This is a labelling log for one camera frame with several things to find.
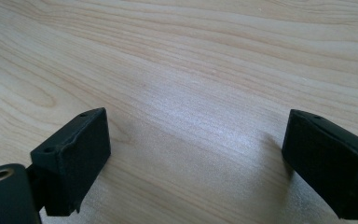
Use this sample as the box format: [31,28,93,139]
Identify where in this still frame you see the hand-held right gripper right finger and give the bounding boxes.
[281,108,358,221]

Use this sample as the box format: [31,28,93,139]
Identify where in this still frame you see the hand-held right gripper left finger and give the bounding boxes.
[26,106,112,217]

